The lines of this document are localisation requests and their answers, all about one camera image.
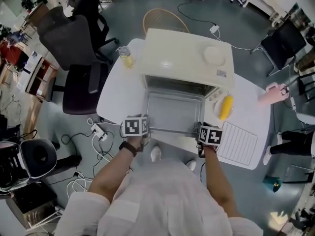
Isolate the wicker basket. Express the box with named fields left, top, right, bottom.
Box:
left=142, top=8, right=189, bottom=34

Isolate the grey baking tray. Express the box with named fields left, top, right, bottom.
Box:
left=146, top=88, right=206, bottom=136

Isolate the white shirt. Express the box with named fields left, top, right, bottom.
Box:
left=54, top=157, right=264, bottom=236

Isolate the wire oven rack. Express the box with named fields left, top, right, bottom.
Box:
left=218, top=121, right=259, bottom=167

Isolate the white floor cable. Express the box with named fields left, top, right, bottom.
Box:
left=66, top=118, right=114, bottom=194
left=214, top=32, right=261, bottom=51

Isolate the black wristwatch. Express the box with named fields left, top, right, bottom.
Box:
left=119, top=141, right=138, bottom=157

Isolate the black floor cable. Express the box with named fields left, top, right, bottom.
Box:
left=60, top=131, right=119, bottom=181
left=177, top=3, right=216, bottom=27

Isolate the black mesh office chair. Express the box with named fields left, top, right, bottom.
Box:
left=68, top=0, right=120, bottom=65
left=36, top=5, right=110, bottom=115

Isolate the white power strip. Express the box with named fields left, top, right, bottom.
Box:
left=90, top=123, right=108, bottom=141

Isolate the pale pink plate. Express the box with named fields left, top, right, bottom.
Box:
left=213, top=96, right=234, bottom=121

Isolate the brown wooden shelf unit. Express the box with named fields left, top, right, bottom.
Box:
left=17, top=50, right=60, bottom=103

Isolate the black silver box appliance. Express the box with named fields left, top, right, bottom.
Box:
left=6, top=183, right=59, bottom=231

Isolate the person's right forearm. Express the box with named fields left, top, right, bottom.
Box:
left=203, top=145, right=243, bottom=217

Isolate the yellow corn cob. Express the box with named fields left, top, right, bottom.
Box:
left=219, top=96, right=234, bottom=120

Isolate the teal waste bin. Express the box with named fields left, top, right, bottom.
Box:
left=262, top=176, right=283, bottom=193

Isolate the black white-rimmed backpack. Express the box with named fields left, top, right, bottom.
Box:
left=19, top=138, right=58, bottom=179

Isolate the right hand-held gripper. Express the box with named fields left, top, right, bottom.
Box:
left=195, top=121, right=224, bottom=159

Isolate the person's left forearm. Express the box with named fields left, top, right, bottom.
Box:
left=87, top=135, right=145, bottom=203

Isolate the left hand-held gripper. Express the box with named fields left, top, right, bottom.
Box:
left=120, top=114, right=151, bottom=139

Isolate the black visitor chair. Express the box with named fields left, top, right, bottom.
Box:
left=251, top=20, right=307, bottom=77

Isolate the cream toaster oven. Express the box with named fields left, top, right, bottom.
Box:
left=139, top=28, right=235, bottom=139

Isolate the clear bottle yellow liquid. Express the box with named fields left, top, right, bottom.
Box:
left=115, top=45, right=135, bottom=70

